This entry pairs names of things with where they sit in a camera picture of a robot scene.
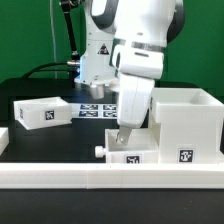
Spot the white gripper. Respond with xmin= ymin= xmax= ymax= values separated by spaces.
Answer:
xmin=89 ymin=44 xmax=165 ymax=145

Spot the white drawer box front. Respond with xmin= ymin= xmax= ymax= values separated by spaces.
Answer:
xmin=95 ymin=128 xmax=159 ymax=164

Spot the white drawer box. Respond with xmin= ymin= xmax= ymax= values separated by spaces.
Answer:
xmin=95 ymin=128 xmax=159 ymax=164
xmin=14 ymin=97 xmax=72 ymax=130

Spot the white drawer cabinet frame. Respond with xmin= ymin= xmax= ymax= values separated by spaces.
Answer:
xmin=149 ymin=88 xmax=224 ymax=164

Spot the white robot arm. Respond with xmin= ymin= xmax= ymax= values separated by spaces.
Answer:
xmin=75 ymin=0 xmax=185 ymax=144

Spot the white drawer box rear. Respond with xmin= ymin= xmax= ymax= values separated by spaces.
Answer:
xmin=14 ymin=97 xmax=72 ymax=130

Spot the marker tag sheet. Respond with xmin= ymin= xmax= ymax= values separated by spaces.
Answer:
xmin=71 ymin=103 xmax=117 ymax=119

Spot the black cable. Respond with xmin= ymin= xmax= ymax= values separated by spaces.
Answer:
xmin=21 ymin=61 xmax=81 ymax=80

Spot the white front rail fence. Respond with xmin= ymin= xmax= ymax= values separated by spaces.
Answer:
xmin=0 ymin=163 xmax=224 ymax=189

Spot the white left rail piece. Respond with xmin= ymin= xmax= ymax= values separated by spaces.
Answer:
xmin=0 ymin=127 xmax=9 ymax=155

